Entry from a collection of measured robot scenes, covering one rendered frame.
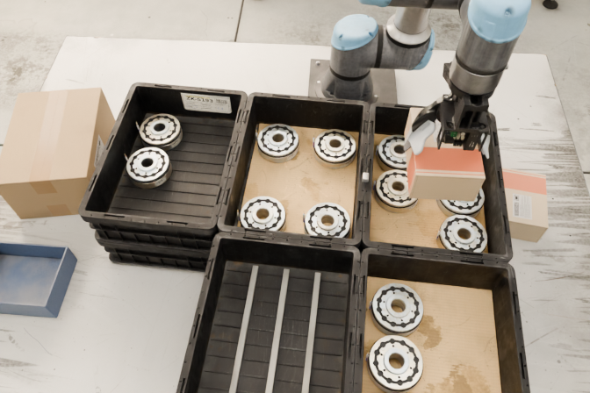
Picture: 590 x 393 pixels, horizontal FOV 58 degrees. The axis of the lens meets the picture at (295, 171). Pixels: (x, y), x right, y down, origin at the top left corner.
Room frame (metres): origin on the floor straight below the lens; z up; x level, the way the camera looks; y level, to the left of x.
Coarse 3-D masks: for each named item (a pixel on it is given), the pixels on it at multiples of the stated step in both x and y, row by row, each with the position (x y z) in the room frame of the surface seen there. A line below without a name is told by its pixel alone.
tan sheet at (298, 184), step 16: (304, 128) 0.90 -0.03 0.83; (256, 144) 0.85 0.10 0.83; (304, 144) 0.85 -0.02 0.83; (256, 160) 0.80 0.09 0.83; (304, 160) 0.79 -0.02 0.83; (256, 176) 0.75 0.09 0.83; (272, 176) 0.75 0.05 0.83; (288, 176) 0.74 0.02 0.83; (304, 176) 0.74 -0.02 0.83; (320, 176) 0.74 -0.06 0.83; (336, 176) 0.74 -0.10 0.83; (352, 176) 0.74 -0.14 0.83; (256, 192) 0.70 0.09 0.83; (272, 192) 0.70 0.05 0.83; (288, 192) 0.70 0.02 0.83; (304, 192) 0.70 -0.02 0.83; (320, 192) 0.70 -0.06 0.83; (336, 192) 0.70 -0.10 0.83; (352, 192) 0.70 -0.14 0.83; (288, 208) 0.65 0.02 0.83; (304, 208) 0.65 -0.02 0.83; (352, 208) 0.65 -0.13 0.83; (240, 224) 0.61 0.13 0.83; (288, 224) 0.61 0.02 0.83; (304, 224) 0.61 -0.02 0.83; (352, 224) 0.61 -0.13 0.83
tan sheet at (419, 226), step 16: (416, 208) 0.65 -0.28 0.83; (432, 208) 0.65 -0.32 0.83; (384, 224) 0.61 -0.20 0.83; (400, 224) 0.61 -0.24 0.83; (416, 224) 0.61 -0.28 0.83; (432, 224) 0.61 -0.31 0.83; (384, 240) 0.57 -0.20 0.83; (400, 240) 0.57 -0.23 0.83; (416, 240) 0.56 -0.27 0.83; (432, 240) 0.56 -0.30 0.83
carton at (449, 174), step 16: (416, 112) 0.68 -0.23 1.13; (432, 144) 0.60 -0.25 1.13; (448, 144) 0.60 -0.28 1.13; (416, 160) 0.57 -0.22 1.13; (432, 160) 0.57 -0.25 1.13; (448, 160) 0.57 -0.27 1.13; (464, 160) 0.57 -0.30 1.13; (480, 160) 0.57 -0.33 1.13; (416, 176) 0.54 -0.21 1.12; (432, 176) 0.53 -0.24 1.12; (448, 176) 0.53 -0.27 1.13; (464, 176) 0.53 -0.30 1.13; (480, 176) 0.53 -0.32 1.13; (416, 192) 0.53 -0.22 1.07; (432, 192) 0.53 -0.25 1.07; (448, 192) 0.53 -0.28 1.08; (464, 192) 0.53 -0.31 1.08
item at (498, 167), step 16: (368, 128) 0.81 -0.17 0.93; (496, 128) 0.80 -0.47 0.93; (368, 144) 0.76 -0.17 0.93; (496, 144) 0.76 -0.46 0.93; (368, 160) 0.72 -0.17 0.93; (496, 160) 0.71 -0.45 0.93; (496, 176) 0.67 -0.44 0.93; (368, 192) 0.63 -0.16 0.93; (368, 208) 0.60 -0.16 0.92; (368, 224) 0.55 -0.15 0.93; (368, 240) 0.51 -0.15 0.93; (464, 256) 0.47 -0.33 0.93; (480, 256) 0.47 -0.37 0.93; (496, 256) 0.47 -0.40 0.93; (512, 256) 0.47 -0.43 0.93
